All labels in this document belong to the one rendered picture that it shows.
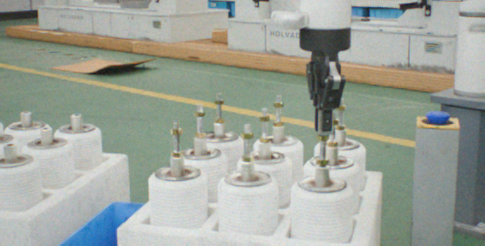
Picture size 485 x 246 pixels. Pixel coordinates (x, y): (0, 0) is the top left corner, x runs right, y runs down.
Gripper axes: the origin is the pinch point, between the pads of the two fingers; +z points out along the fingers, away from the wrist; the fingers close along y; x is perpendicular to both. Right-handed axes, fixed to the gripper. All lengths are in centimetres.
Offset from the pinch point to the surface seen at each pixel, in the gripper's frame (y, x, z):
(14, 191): 18, 49, 14
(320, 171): -1.0, 0.6, 7.8
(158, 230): 3.6, 25.2, 17.2
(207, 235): 0.5, 18.0, 17.2
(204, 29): 358, -21, 21
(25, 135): 44, 51, 11
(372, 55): 219, -90, 23
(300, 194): -2.2, 4.1, 10.7
